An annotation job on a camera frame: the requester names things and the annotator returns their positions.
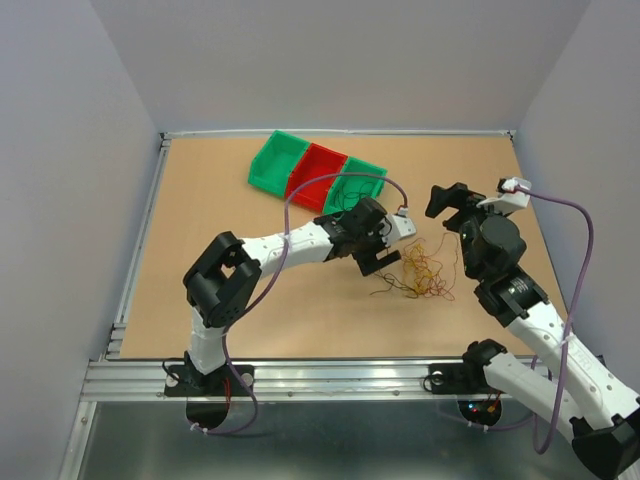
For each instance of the green far bin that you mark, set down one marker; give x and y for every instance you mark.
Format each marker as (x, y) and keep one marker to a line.
(273, 164)

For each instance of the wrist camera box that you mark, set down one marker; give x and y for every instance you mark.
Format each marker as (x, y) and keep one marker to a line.
(402, 228)
(513, 195)

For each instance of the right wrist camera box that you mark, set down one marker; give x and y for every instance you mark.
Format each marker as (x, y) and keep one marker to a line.
(513, 195)

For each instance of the green bin near cables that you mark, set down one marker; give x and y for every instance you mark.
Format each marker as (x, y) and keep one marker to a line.
(346, 191)

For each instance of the aluminium front rail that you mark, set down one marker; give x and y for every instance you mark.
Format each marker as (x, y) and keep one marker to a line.
(331, 380)

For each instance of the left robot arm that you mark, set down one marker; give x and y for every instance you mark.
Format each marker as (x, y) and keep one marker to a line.
(233, 274)

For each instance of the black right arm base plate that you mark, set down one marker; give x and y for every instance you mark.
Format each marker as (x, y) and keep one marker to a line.
(456, 379)

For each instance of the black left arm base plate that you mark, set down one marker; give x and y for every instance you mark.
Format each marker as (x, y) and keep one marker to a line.
(185, 381)

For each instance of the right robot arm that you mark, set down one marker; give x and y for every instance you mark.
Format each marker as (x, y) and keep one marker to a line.
(582, 400)

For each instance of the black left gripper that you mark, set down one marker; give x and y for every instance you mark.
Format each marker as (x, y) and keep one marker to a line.
(367, 260)

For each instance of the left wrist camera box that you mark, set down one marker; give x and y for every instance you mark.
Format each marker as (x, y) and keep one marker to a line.
(402, 228)

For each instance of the red middle bin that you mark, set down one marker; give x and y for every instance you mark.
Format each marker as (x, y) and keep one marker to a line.
(317, 161)

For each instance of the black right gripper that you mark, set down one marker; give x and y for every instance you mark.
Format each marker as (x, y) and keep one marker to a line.
(457, 196)

